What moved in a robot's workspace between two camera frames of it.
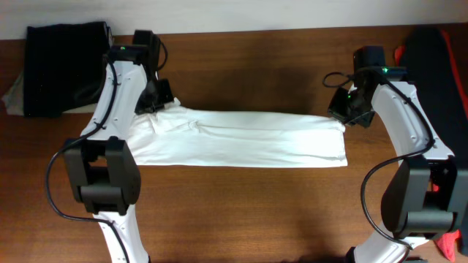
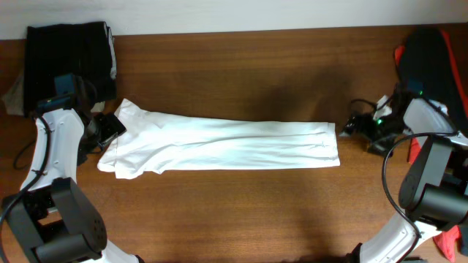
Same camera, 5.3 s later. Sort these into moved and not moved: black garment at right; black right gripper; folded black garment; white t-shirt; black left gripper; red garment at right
Moved: black right gripper; white t-shirt; black left gripper
Not moved: black garment at right; red garment at right; folded black garment
